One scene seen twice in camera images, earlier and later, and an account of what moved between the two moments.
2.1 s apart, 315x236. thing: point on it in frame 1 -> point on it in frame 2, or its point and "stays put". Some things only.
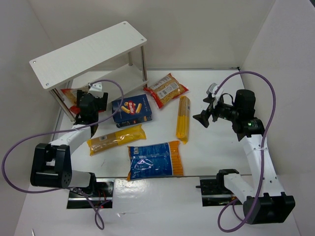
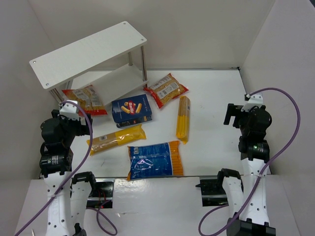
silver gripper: [96, 89] -> [70, 110]
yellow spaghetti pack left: [100, 143] stays put
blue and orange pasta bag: [153, 160] stays put
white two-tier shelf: [114, 59] stays put
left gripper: [80, 96] -> [83, 128]
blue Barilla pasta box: [135, 110] stays put
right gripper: [211, 109] -> [236, 116]
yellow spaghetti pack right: [182, 124] stays put
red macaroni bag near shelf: [166, 89] stays put
